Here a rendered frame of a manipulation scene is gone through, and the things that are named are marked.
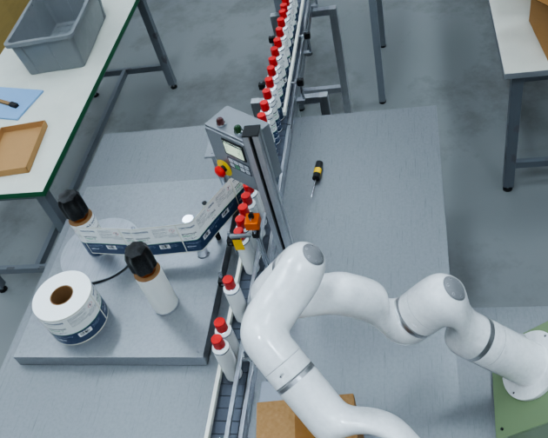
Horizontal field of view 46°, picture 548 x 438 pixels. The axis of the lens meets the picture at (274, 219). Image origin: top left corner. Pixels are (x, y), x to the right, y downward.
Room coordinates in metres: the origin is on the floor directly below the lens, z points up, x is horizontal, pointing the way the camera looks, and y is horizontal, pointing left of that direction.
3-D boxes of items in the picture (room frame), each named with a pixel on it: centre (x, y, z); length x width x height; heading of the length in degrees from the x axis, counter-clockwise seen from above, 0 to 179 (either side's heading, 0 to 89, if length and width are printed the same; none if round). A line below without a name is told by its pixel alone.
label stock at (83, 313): (1.42, 0.73, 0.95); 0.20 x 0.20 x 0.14
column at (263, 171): (1.35, -0.01, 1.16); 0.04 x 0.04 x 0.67; 71
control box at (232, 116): (1.43, 0.03, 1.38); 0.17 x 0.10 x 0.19; 36
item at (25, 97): (3.07, 1.17, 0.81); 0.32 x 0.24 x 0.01; 57
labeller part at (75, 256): (1.72, 0.65, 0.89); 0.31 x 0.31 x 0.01
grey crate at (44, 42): (3.51, 0.83, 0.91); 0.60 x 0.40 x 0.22; 165
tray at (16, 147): (2.62, 1.09, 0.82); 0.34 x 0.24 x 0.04; 167
